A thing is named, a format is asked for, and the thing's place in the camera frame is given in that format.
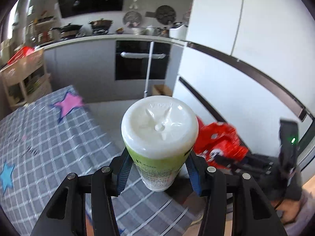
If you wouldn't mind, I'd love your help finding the red trash bin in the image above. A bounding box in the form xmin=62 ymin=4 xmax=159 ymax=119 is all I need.
xmin=164 ymin=165 xmax=207 ymax=216

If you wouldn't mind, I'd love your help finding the red plastic basket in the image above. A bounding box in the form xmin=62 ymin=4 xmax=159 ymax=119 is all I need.
xmin=7 ymin=46 xmax=35 ymax=65

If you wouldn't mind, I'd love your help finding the beige plastic storage rack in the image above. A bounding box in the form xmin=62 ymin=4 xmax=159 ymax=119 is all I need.
xmin=1 ymin=49 xmax=52 ymax=111

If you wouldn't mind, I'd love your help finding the black wok on stove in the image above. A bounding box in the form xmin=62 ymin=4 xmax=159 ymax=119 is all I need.
xmin=50 ymin=23 xmax=82 ymax=40

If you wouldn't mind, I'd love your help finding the red plastic bag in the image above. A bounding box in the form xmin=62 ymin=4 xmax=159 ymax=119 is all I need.
xmin=193 ymin=118 xmax=249 ymax=169

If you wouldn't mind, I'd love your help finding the white refrigerator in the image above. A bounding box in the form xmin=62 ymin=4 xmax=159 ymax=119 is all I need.
xmin=173 ymin=0 xmax=314 ymax=178

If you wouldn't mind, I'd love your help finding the grey checked tablecloth with stars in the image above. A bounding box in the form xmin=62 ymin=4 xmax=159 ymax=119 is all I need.
xmin=1 ymin=86 xmax=195 ymax=235

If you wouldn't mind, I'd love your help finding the person hand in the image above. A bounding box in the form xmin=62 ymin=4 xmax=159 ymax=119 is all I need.
xmin=271 ymin=196 xmax=314 ymax=225

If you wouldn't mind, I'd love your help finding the cardboard box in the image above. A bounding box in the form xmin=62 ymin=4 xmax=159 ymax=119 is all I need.
xmin=152 ymin=84 xmax=172 ymax=96

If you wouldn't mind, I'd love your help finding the green white plastic bottle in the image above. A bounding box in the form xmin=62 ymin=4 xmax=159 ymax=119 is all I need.
xmin=121 ymin=95 xmax=199 ymax=192

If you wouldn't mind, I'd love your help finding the black built-in oven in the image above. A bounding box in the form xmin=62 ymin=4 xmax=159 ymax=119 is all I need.
xmin=115 ymin=41 xmax=171 ymax=80

